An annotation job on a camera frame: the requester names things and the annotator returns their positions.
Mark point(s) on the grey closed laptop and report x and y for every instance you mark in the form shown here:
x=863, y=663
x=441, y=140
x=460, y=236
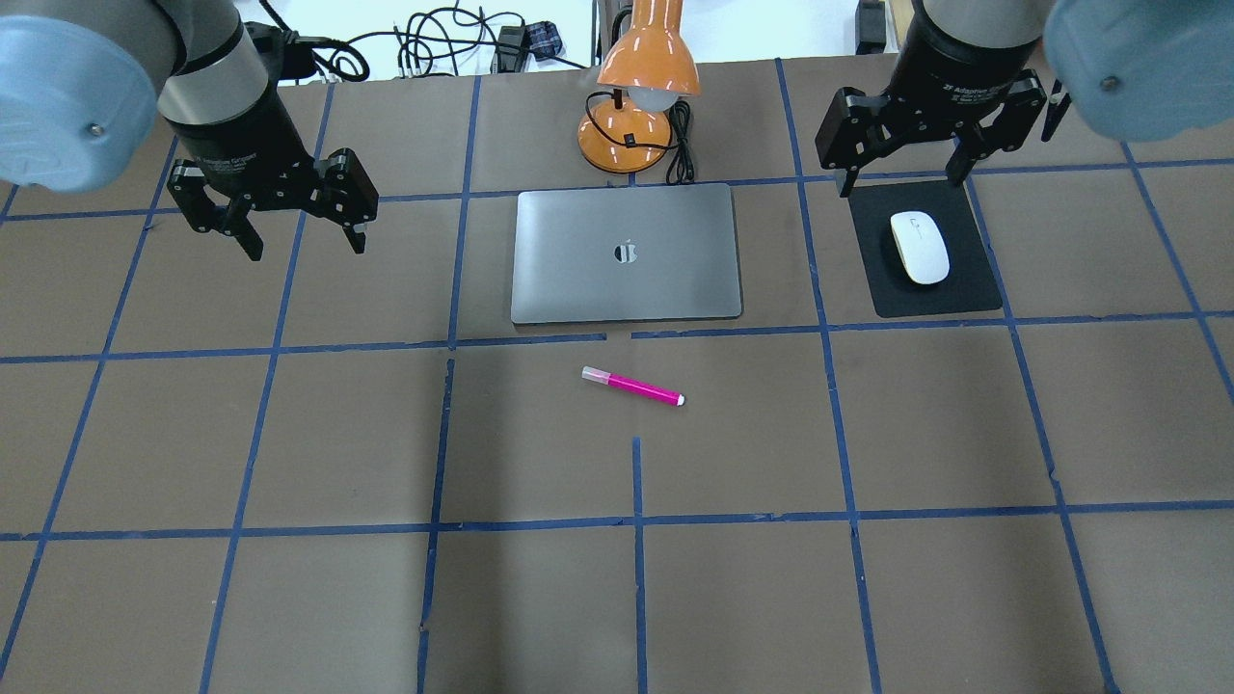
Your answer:
x=630, y=254

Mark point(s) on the orange desk lamp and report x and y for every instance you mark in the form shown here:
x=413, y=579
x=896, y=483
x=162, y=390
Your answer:
x=639, y=115

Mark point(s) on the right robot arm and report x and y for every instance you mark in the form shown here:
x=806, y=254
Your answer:
x=1134, y=71

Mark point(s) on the white computer mouse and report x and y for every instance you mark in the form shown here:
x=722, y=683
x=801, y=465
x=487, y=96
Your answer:
x=921, y=247

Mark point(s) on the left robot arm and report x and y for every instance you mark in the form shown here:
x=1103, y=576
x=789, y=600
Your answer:
x=82, y=83

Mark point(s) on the black power adapter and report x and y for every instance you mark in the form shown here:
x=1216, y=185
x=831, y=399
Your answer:
x=511, y=47

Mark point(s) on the black mousepad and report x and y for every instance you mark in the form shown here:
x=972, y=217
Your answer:
x=970, y=287

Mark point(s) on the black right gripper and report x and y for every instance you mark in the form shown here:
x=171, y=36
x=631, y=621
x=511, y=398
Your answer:
x=952, y=61

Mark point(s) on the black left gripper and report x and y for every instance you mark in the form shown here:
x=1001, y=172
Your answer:
x=238, y=128

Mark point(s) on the pink marker pen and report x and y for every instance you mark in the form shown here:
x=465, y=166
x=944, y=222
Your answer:
x=629, y=384

